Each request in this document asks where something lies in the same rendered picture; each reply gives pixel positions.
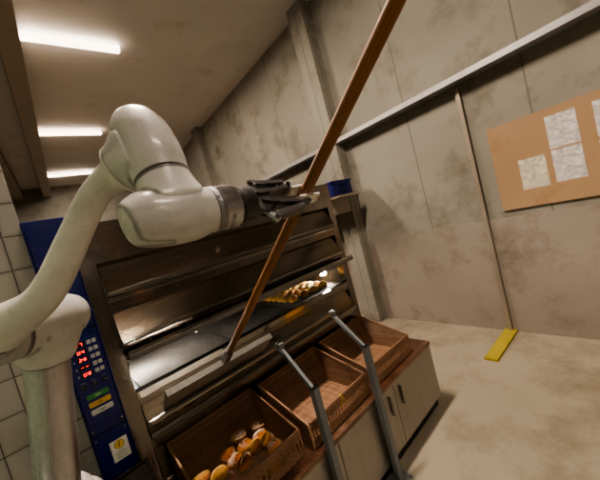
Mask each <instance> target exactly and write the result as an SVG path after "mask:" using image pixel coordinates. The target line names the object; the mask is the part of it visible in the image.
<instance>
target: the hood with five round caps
mask: <svg viewBox="0 0 600 480"><path fill-rule="evenodd" d="M318 191H319V192H320V195H319V197H318V198H317V200H316V202H313V203H310V204H309V205H306V206H305V207H304V209H303V211H302V213H306V212H310V211H314V210H320V209H324V208H327V207H328V206H327V202H326V198H325V194H324V192H323V188H322V185H319V186H314V188H313V190H312V192H311V193H313V192H318ZM296 196H297V194H296V195H292V196H287V195H286V194H284V195H281V196H278V198H296ZM302 213H301V214H302ZM270 221H273V219H271V218H270V217H268V216H267V217H263V216H259V217H257V218H255V219H254V220H251V221H247V222H243V223H242V224H241V225H240V226H239V227H236V228H232V229H228V230H222V231H218V232H213V233H211V234H209V235H207V236H206V237H209V236H213V235H216V234H220V233H224V232H228V231H233V230H240V229H243V228H247V227H251V226H255V225H259V224H263V223H267V222H270ZM162 248H166V247H159V248H139V247H136V246H134V245H133V244H132V243H131V242H130V241H129V240H128V239H127V238H126V236H125V234H124V233H123V232H122V230H121V227H120V224H119V222H118V219H114V220H109V221H103V222H99V223H98V226H97V228H96V231H95V233H94V235H93V237H92V239H91V242H90V249H91V252H92V255H93V258H94V262H95V265H96V264H101V263H105V262H109V261H112V260H116V259H120V258H124V257H128V256H132V255H135V254H139V253H143V252H147V251H151V250H158V249H162Z"/></svg>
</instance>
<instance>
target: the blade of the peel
mask: <svg viewBox="0 0 600 480"><path fill-rule="evenodd" d="M271 338H272V336H271V334H270V333H268V334H267V335H265V336H263V337H261V338H259V339H258V340H256V341H254V342H252V343H250V344H249V345H247V346H245V347H244V348H242V349H240V350H238V351H236V352H234V353H233V356H232V358H231V360H230V361H229V362H228V363H226V364H223V362H222V360H220V361H218V362H216V363H214V364H213V365H211V366H209V367H207V368H205V369H204V370H201V371H199V372H197V373H196V374H194V375H193V376H191V377H189V378H188V379H186V380H184V381H182V382H180V383H179V384H177V385H175V386H173V387H171V388H170V389H168V390H165V398H164V407H163V411H164V410H167V409H168V408H170V407H172V406H173V405H175V404H177V403H178V402H180V401H182V400H183V399H185V398H187V397H188V396H190V395H192V394H193V393H195V392H197V391H198V390H200V389H202V388H204V387H205V386H206V385H208V384H210V383H211V382H213V381H215V380H216V379H218V378H220V377H221V376H223V375H225V374H226V373H228V372H230V371H231V370H234V369H235V368H237V367H239V366H240V365H242V364H244V363H245V362H247V361H249V360H250V359H251V358H253V357H254V356H256V355H258V354H259V353H261V352H263V351H264V349H265V348H266V346H267V345H268V343H269V342H270V340H271ZM254 365H255V363H254V364H253V365H251V366H249V367H248V368H246V369H244V370H242V371H241V372H239V373H237V374H236V375H234V376H233V377H232V378H234V377H236V376H237V375H239V374H241V373H242V372H244V371H245V370H248V369H249V368H251V367H252V366H254ZM232 378H230V379H229V380H231V379H232ZM229 380H227V381H225V382H224V383H222V384H221V385H219V386H217V387H216V388H214V389H213V390H210V391H209V392H207V393H205V394H204V395H202V396H201V397H199V398H197V399H196V400H194V401H192V402H191V403H189V404H188V405H186V406H185V407H184V408H186V407H188V406H189V405H191V404H193V403H194V402H196V401H197V400H199V399H201V398H202V397H204V396H205V395H207V394H209V393H210V392H212V391H214V390H216V389H217V388H219V387H221V386H222V385H224V384H225V383H227V382H229ZM184 408H182V409H180V410H178V411H177V412H179V411H181V410H183V409H184ZM177 412H175V413H173V414H172V415H170V416H169V417H167V418H165V419H164V420H162V422H164V421H165V420H167V419H169V418H170V417H172V416H173V415H174V414H176V413H177Z"/></svg>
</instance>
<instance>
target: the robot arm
mask: <svg viewBox="0 0 600 480"><path fill-rule="evenodd" d="M109 129H110V132H109V134H108V137H107V140H106V143H105V145H104V146H103V148H102V149H100V151H99V159H100V164H99V165H98V167H97V168H96V169H95V170H94V171H93V172H92V173H91V174H90V176H89V177H88V178H87V179H86V180H85V182H84V183H83V184H82V186H81V187H80V189H79V190H78V192H77V193H76V194H75V196H74V198H73V200H72V202H71V204H70V207H69V209H68V211H67V213H66V215H65V217H64V219H63V221H62V223H61V226H60V228H59V230H58V232H57V233H56V235H55V237H54V239H53V241H52V243H51V245H50V249H49V251H48V253H47V255H46V257H45V259H44V261H43V263H42V265H41V267H40V269H39V271H38V272H37V274H36V276H35V278H34V279H33V281H32V282H31V284H30V285H29V287H28V288H27V289H26V290H25V291H24V292H22V293H21V294H20V295H18V296H16V297H14V298H12V299H11V300H8V301H6V302H3V303H1V304H0V366H3V365H6V364H8V363H10V362H13V363H14V365H15V366H16V367H17V368H19V369H20V370H22V373H23V383H24V393H25V401H26V411H27V419H28V429H29V438H30V455H31V464H32V474H33V480H103V479H102V478H100V477H98V476H94V475H90V474H89V473H87V472H85V471H82V470H81V466H80V455H79V444H78V433H77V423H76V411H75V401H74V390H73V379H72V368H71V358H72V356H73V355H74V354H75V352H76V350H77V346H78V343H79V340H80V337H81V333H82V331H83V329H84V328H85V327H86V325H87V324H88V322H89V320H90V315H91V312H90V306H89V304H88V302H87V301H86V300H85V299H84V298H83V297H81V296H79V295H76V294H70V293H68V292H69V291H70V288H71V286H72V284H73V282H74V280H75V278H76V275H77V273H78V271H79V269H80V267H81V265H82V262H83V260H84V257H85V255H86V253H87V250H88V248H89V245H90V242H91V239H92V237H93V235H94V233H95V231H96V228H97V226H98V223H99V221H100V219H101V216H102V214H103V212H104V210H105V208H106V206H107V205H108V203H109V202H110V200H111V199H112V198H113V197H114V196H116V195H117V194H118V193H120V192H122V191H125V190H129V191H132V192H133V193H132V194H130V195H129V196H127V197H126V198H125V199H123V200H122V201H121V202H120V203H119V204H118V206H117V210H116V211H117V218H118V222H119V224H120V227H121V230H122V232H123V233H124V234H125V236H126V238H127V239H128V240H129V241H130V242H131V243H132V244H133V245H134V246H136V247H139V248H159V247H167V246H175V245H181V244H186V243H189V242H192V241H196V240H199V239H202V238H204V237H206V236H207V235H209V234H211V233H213V232H218V231H222V230H228V229H232V228H236V227H239V226H240V225H241V224H242V223H243V222H247V221H251V220H254V219H255V218H257V217H259V216H263V217H267V216H268V217H270V218H271V219H273V221H272V223H273V224H278V223H279V222H280V221H281V220H284V219H286V218H289V217H292V216H294V215H297V214H300V213H302V211H303V209H304V207H305V206H306V205H309V204H310V203H313V202H316V200H317V198H318V197H319V195H320V192H319V191H318V192H313V193H306V194H300V195H299V196H298V198H278V196H281V195H284V194H286V195H287V196H292V195H296V194H298V192H299V191H300V189H301V187H302V184H299V185H297V184H292V185H291V184H290V182H289V181H287V183H286V184H284V183H283V182H284V181H283V180H280V179H279V180H251V179H248V180H247V184H246V186H244V187H234V186H232V185H223V186H215V187H206V188H202V186H201V185H200V184H199V183H198V182H197V181H196V179H195V178H194V177H193V176H192V174H191V173H190V170H189V167H188V164H187V160H186V157H185V154H184V152H183V151H182V148H181V146H180V144H179V142H178V141H177V139H176V137H175V135H174V134H173V132H172V130H171V129H170V127H169V125H168V124H167V123H166V122H165V120H164V119H163V118H161V117H160V116H159V115H157V114H156V113H155V112H154V111H152V110H150V109H149V108H147V107H145V106H141V105H134V104H131V105H126V106H123V107H121V108H119V109H117V110H116V111H115V112H114V114H113V115H112V117H111V120H110V126H109ZM276 184H277V186H276Z"/></svg>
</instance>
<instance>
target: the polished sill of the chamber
mask: <svg viewBox="0 0 600 480"><path fill-rule="evenodd" d="M347 285H348V283H347V282H341V283H339V284H337V285H335V286H334V287H332V288H330V289H328V290H325V291H323V292H321V293H319V294H317V295H315V296H313V297H312V298H311V299H309V300H307V301H305V302H303V303H301V304H299V305H297V306H295V307H293V308H291V309H290V310H287V311H285V312H283V313H281V314H279V315H277V316H275V317H273V318H271V319H270V320H269V321H267V322H265V323H263V324H261V325H259V326H257V327H255V328H253V329H251V330H248V331H247V332H245V333H243V334H241V336H240V338H239V340H238V342H237V344H236V346H235V347H237V346H239V345H241V344H243V343H244V342H246V341H248V340H250V339H251V338H253V337H254V336H256V335H258V334H260V333H262V332H264V331H265V330H268V329H270V328H272V327H274V326H275V325H277V324H279V323H281V322H283V321H285V320H286V319H288V318H290V317H292V316H293V315H294V314H296V313H298V312H300V311H302V310H304V309H306V308H308V307H310V306H312V305H314V304H315V303H317V302H319V301H321V300H323V299H325V298H326V297H328V296H330V295H332V294H334V293H336V292H337V291H339V290H341V289H343V288H345V287H346V286H347ZM229 343H230V340H229V341H228V342H226V343H225V344H223V345H221V346H219V347H217V348H215V349H213V350H210V351H208V352H206V353H205V354H203V355H201V356H199V357H197V358H195V359H193V360H191V361H189V362H188V363H186V364H184V365H183V366H181V367H179V368H177V369H175V370H172V371H170V372H168V373H166V374H164V375H162V376H161V377H159V378H157V379H155V380H153V381H151V382H149V383H148V384H146V385H144V386H142V387H140V388H139V389H137V390H135V391H136V394H137V398H138V400H140V399H142V398H143V397H145V396H147V395H149V394H151V393H153V392H154V391H156V390H159V389H161V388H162V387H164V386H166V385H167V384H169V383H171V382H172V381H174V380H176V379H178V378H180V377H182V376H183V375H185V374H187V373H189V372H191V371H193V370H195V369H197V368H199V367H201V366H203V365H204V364H206V363H208V362H209V361H211V360H213V359H214V358H216V357H218V356H220V355H222V354H223V352H224V350H226V349H227V347H228V345H229Z"/></svg>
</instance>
